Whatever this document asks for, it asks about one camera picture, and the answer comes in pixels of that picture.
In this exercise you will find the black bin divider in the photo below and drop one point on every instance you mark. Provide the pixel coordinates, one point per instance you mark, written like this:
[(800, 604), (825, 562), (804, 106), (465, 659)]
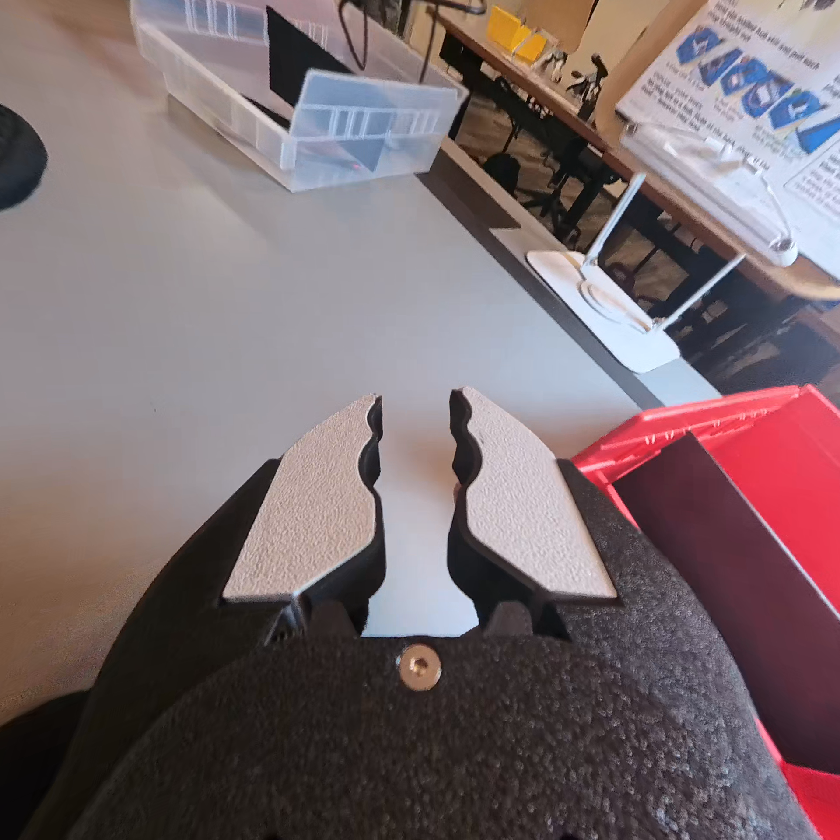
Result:
[(722, 558), (295, 59)]

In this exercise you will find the instruction poster board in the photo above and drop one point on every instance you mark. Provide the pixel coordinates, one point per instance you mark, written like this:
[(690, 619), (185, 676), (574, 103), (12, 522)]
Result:
[(741, 85)]

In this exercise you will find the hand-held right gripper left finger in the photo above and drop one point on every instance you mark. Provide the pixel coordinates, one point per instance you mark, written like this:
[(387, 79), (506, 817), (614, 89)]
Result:
[(308, 518)]

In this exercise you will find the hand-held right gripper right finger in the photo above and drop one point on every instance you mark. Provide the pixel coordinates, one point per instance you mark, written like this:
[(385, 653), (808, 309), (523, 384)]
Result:
[(525, 512)]

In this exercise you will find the clear plastic bin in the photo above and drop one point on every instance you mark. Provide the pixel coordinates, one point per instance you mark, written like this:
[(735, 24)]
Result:
[(367, 118)]

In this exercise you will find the black round object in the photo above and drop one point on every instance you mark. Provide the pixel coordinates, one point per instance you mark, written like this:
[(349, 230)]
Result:
[(16, 157)]

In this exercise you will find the black office chair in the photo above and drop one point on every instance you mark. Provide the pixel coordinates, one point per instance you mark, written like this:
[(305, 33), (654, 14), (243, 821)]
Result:
[(577, 170)]

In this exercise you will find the yellow plastic bin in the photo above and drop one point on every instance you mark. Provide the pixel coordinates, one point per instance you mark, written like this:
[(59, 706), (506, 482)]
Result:
[(533, 47), (502, 26)]

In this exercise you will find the large red plastic bin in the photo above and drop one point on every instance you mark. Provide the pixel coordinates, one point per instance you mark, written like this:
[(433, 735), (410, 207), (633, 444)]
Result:
[(787, 472)]

